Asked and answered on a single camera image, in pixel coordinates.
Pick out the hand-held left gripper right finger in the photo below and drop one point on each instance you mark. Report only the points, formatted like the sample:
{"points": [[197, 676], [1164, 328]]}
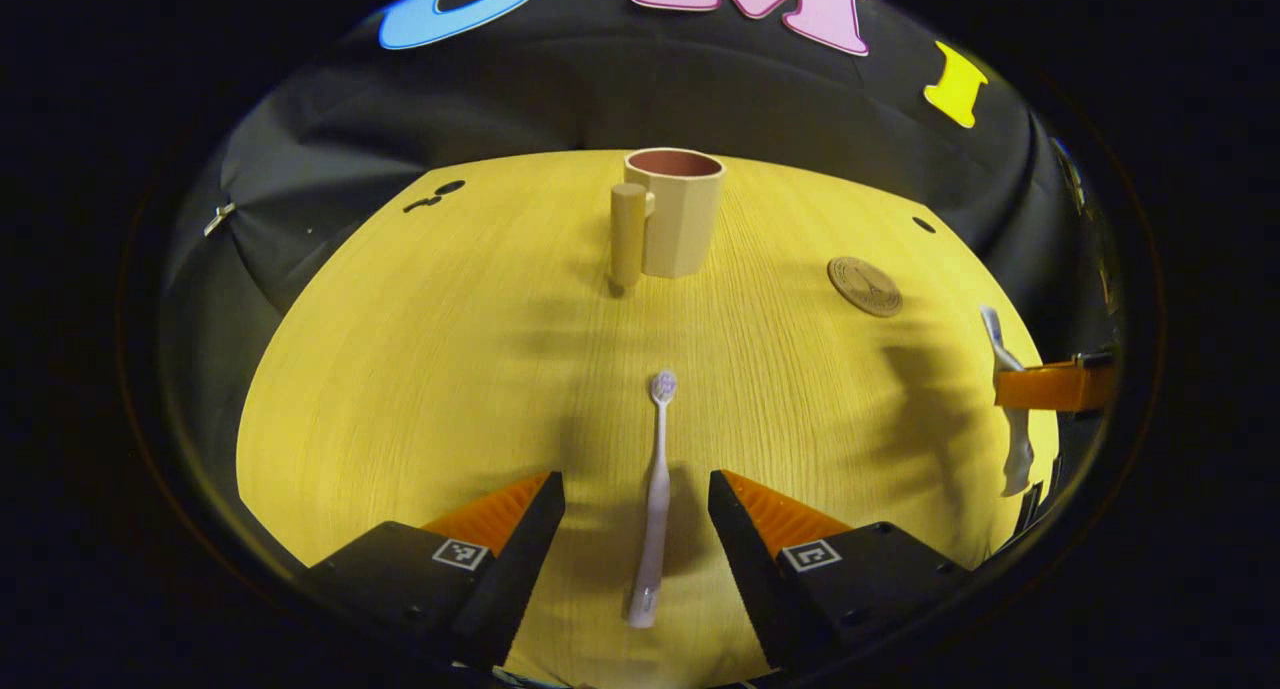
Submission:
{"points": [[752, 574]]}

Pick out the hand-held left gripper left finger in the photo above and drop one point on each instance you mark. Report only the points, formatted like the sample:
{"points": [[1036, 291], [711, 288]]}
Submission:
{"points": [[510, 579]]}

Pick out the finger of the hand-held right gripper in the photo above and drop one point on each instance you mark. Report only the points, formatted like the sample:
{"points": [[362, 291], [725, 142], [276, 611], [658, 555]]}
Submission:
{"points": [[1055, 387]]}

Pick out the white toothpaste tube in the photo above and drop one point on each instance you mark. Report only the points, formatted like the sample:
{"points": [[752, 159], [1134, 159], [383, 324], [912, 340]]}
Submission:
{"points": [[1015, 449]]}

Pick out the white toothbrush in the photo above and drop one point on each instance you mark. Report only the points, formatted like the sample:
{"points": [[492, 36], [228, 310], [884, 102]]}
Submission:
{"points": [[657, 499]]}

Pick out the round cork coaster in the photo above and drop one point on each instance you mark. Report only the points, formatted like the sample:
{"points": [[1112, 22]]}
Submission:
{"points": [[865, 287]]}

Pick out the beige cup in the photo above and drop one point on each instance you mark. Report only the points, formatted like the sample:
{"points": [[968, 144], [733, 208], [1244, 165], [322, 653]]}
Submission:
{"points": [[685, 224]]}

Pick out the silver cloth clip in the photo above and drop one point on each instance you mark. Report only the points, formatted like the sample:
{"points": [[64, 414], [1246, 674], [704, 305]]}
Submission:
{"points": [[219, 219]]}

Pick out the black backdrop cloth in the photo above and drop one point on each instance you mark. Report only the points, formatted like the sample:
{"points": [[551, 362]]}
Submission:
{"points": [[600, 89]]}

